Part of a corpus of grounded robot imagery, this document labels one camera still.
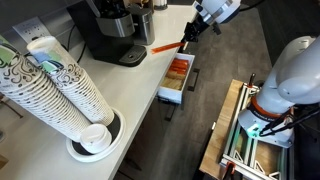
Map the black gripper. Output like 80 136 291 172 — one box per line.
180 20 209 44

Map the orange packet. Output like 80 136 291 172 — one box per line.
150 41 186 55

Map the white drawer with orange items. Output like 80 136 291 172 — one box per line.
156 52 200 105

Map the white cylindrical container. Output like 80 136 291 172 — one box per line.
153 0 169 11

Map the stainless steel canister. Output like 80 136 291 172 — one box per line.
128 4 156 47

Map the tan packets pile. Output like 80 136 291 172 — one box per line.
160 70 185 91

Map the orange black clamp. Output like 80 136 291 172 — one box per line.
222 161 236 180
248 73 257 88

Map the black coffee machine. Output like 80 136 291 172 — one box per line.
66 0 148 68

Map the patterned paper cup stack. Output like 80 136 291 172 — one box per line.
0 34 93 143
26 35 116 127

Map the white cup lid stack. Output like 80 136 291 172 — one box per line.
79 123 113 155

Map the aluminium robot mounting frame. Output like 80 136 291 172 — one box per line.
219 81 294 180

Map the white round cup holder ring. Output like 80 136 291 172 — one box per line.
65 107 127 164

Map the black coffee machine power cord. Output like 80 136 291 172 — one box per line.
65 24 87 64

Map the white wall power outlet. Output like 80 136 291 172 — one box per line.
12 16 52 44

